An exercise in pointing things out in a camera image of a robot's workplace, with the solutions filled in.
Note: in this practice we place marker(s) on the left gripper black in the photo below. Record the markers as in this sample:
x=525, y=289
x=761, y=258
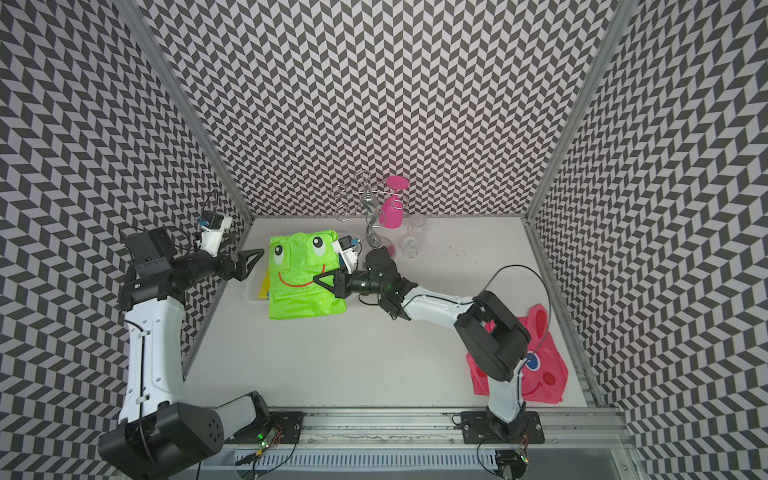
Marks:
x=227, y=271

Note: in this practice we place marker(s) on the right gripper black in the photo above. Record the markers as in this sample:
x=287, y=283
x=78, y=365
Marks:
x=340, y=287

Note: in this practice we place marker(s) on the white plastic perforated basket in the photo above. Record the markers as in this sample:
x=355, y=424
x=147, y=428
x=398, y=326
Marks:
x=254, y=281

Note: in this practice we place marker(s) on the green frog raincoat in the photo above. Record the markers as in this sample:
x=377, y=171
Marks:
x=294, y=261

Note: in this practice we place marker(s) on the pink cartoon raincoat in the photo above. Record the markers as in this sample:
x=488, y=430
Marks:
x=545, y=374

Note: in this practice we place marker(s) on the yellow raincoat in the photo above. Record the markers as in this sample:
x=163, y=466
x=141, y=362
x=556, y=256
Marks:
x=264, y=288

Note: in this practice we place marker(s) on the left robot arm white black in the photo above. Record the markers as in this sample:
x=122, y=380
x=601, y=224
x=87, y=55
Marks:
x=159, y=432

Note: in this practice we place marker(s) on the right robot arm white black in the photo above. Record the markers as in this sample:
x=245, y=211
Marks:
x=494, y=337

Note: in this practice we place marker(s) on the pink plastic wine glass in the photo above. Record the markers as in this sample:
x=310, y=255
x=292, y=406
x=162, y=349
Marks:
x=392, y=210

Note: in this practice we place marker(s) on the silver metal glass rack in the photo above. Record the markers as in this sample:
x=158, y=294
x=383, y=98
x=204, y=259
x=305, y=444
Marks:
x=359, y=196

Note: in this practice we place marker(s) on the clear wine glass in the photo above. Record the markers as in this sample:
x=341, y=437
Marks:
x=415, y=235

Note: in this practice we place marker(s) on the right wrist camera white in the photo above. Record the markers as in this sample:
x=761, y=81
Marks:
x=348, y=249

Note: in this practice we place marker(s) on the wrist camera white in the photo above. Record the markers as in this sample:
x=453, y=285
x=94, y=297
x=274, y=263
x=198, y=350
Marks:
x=348, y=249
x=215, y=226

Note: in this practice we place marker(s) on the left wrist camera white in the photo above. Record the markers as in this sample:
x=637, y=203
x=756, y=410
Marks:
x=215, y=226

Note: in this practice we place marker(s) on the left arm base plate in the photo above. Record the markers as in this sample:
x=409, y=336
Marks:
x=288, y=425

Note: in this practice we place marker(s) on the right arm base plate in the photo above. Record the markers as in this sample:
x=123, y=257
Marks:
x=483, y=427

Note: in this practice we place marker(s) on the left aluminium corner post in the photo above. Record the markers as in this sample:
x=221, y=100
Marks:
x=141, y=33

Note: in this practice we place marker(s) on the aluminium corner post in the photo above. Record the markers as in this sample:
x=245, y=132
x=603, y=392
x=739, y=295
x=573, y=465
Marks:
x=614, y=33
x=141, y=33

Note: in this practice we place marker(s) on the aluminium front rail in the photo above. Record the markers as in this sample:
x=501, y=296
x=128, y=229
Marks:
x=359, y=428

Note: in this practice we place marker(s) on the right aluminium corner post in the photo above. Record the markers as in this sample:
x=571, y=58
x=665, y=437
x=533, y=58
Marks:
x=614, y=33

